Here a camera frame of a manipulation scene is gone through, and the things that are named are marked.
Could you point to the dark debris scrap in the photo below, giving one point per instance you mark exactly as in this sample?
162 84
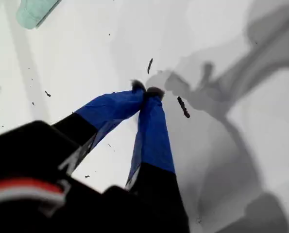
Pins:
149 66
183 108

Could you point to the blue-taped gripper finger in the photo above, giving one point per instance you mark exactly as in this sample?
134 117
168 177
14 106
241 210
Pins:
110 106
154 150

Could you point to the pale green T-shirt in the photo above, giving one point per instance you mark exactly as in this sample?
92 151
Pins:
35 12

